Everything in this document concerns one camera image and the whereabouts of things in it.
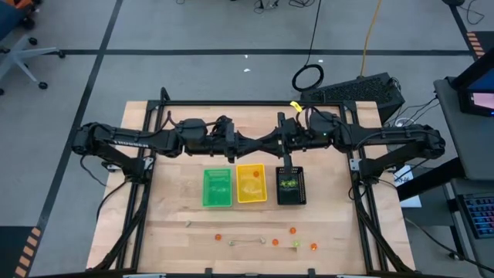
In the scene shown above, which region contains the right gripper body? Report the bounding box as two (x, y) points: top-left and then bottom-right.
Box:
(277, 111), (310, 168)

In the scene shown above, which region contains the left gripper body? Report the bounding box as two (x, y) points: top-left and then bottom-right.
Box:
(210, 115), (237, 164)

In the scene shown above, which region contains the yellow plastic basket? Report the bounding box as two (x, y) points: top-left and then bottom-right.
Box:
(236, 163), (269, 205)

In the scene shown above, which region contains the black plastic basket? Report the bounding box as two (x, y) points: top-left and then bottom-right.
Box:
(275, 165), (307, 206)

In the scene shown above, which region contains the green plastic basket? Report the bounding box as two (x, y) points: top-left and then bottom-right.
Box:
(202, 168), (234, 209)

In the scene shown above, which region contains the black computer tower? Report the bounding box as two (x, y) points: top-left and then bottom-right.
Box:
(299, 72), (406, 125)

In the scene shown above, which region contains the white paper sheet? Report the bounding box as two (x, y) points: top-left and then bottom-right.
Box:
(392, 164), (422, 209)

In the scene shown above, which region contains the black desk support beam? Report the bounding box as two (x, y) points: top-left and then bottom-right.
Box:
(396, 157), (466, 202)

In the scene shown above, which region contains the grey desk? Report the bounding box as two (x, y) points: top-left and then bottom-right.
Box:
(433, 76), (494, 182)

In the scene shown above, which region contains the black computer monitor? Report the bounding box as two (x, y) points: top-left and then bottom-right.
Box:
(449, 46), (494, 117)

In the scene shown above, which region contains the grey keyboard shelf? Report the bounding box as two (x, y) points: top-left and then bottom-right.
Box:
(443, 178), (494, 278)

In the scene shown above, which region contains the backlit computer keyboard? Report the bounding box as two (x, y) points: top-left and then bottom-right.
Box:
(461, 192), (494, 239)

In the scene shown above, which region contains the black orange-striped floor mat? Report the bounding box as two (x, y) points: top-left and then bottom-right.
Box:
(0, 225), (42, 278)
(465, 29), (494, 62)

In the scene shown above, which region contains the blue office chair grey base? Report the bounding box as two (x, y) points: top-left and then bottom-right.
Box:
(0, 3), (66, 97)

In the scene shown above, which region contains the orange office chair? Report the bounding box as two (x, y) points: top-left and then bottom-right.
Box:
(4, 0), (42, 31)

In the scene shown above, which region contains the black aluminium table frame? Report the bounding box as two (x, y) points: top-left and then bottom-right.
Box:
(86, 86), (416, 278)

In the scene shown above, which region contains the black coiled floor cable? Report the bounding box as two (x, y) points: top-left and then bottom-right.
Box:
(291, 0), (325, 93)

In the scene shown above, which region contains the yellow floor cable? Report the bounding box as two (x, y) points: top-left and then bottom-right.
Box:
(360, 0), (384, 77)

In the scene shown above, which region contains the black floor cable bundle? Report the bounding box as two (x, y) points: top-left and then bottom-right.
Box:
(252, 0), (318, 9)

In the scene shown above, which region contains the black floor cable with plug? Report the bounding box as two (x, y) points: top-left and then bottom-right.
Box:
(401, 215), (494, 274)

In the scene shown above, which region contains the black looped floor cable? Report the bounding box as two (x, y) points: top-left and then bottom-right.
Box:
(458, 0), (486, 26)

